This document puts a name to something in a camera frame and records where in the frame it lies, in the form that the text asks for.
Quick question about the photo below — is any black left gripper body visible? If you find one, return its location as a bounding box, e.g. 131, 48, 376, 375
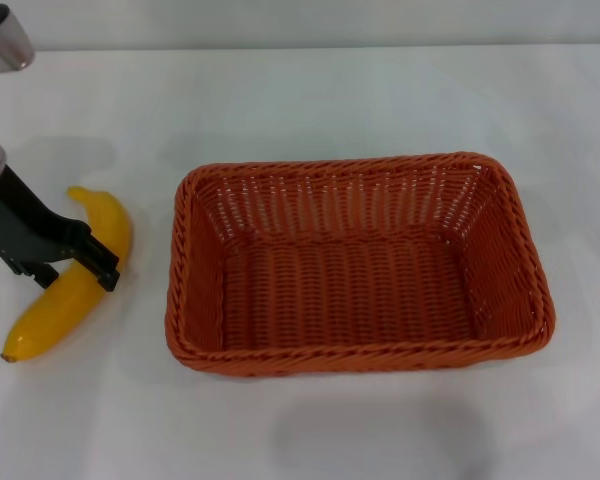
0, 163, 93, 275

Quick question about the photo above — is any yellow banana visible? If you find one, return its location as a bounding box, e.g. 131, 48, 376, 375
0, 185, 134, 364

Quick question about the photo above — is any orange woven plastic basket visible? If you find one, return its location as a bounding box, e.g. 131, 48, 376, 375
164, 150, 555, 379

